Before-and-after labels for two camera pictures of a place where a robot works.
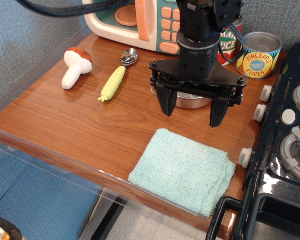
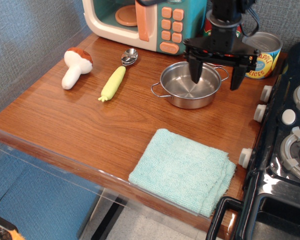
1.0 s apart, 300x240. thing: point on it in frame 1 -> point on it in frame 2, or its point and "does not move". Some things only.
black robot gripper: x=196 y=72 -> x=223 y=47
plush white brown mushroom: x=80 y=62 does not move
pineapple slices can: x=260 y=56 does not move
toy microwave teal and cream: x=152 y=24 does not move
